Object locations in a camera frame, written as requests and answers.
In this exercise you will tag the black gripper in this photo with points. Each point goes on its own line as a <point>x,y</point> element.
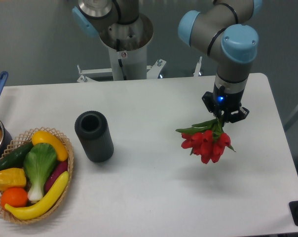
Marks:
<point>225,105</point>

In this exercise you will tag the red tulip bouquet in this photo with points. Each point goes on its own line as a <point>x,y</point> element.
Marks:
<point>206,139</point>

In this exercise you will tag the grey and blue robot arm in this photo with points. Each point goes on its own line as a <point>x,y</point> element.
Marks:
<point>221,34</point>

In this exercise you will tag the dark grey ribbed vase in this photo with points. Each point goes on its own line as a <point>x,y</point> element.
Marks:
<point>93,132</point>

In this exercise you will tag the purple eggplant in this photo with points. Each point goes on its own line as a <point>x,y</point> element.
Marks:
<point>60,168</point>

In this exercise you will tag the green bok choy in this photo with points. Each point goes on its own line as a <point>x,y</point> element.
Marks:
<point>38,164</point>

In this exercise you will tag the green cucumber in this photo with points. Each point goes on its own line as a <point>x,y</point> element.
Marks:
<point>15,159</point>

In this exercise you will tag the yellow banana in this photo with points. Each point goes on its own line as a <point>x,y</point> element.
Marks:
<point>45,204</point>

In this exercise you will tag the yellow bell pepper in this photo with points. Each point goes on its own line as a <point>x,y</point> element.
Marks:
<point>12,177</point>

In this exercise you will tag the orange fruit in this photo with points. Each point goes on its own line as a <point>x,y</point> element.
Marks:
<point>16,197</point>

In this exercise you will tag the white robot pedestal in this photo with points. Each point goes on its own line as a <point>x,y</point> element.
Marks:
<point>127,48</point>

